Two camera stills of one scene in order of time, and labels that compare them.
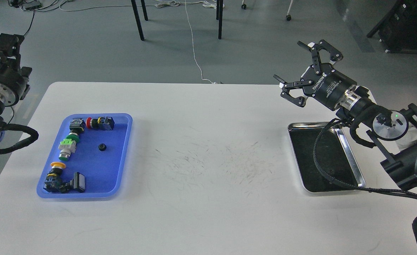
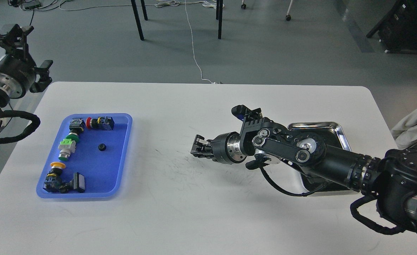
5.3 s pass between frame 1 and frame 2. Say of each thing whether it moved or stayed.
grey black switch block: stayed
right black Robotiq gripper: moved
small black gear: stayed
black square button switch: stayed
